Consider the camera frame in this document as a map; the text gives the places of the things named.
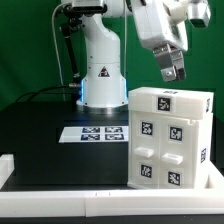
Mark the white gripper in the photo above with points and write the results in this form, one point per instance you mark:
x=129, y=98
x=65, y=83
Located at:
x=159, y=24

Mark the white cabinet body box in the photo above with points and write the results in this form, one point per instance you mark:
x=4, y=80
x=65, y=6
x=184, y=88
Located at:
x=201, y=150

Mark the white cabinet top block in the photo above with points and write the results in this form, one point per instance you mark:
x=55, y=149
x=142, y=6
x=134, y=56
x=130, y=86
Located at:
x=172, y=102

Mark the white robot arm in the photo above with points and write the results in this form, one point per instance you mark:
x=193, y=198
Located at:
x=103, y=89

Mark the white sheet with markers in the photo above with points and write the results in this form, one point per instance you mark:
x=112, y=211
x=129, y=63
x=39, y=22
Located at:
x=94, y=134

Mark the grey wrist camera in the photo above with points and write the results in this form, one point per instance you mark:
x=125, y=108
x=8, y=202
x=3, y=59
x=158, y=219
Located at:
x=199, y=13

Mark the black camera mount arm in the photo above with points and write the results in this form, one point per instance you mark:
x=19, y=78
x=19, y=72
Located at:
x=70, y=36

